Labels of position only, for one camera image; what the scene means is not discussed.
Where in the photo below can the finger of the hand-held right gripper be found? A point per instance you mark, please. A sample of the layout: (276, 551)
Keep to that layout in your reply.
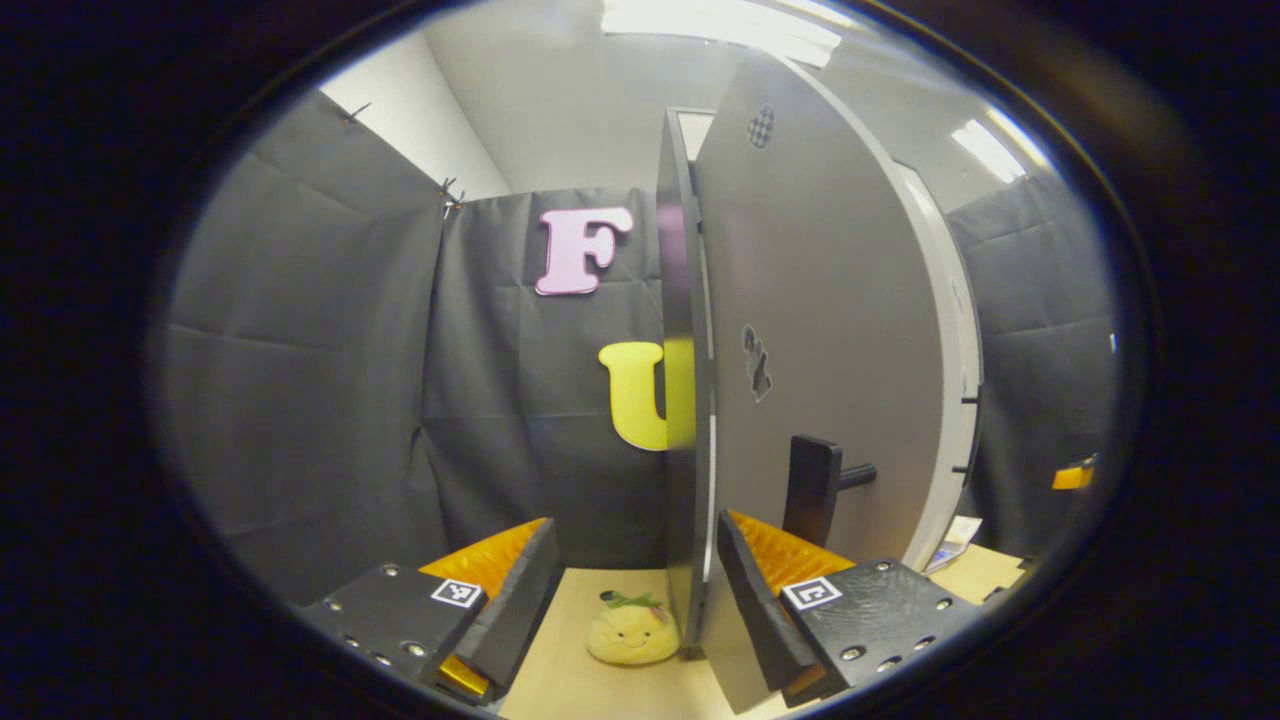
(1072, 478)

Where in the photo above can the blue white booklet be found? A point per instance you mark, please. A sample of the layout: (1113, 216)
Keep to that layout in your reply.
(955, 540)

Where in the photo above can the grey shoe cabinet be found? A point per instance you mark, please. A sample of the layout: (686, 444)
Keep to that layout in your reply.
(680, 400)

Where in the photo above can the black backdrop cloth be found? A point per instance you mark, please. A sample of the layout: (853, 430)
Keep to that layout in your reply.
(300, 400)

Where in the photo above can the yellow plush toy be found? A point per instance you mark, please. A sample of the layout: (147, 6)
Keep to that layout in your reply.
(630, 635)

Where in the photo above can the small ceiling light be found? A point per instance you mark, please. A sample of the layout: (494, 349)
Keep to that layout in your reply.
(988, 150)

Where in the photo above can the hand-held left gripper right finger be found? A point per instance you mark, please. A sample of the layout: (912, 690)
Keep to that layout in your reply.
(760, 610)

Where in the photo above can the large ceiling light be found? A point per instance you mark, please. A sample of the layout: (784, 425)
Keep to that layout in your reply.
(720, 30)

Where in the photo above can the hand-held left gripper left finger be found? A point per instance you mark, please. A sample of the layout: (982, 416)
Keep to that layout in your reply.
(515, 610)

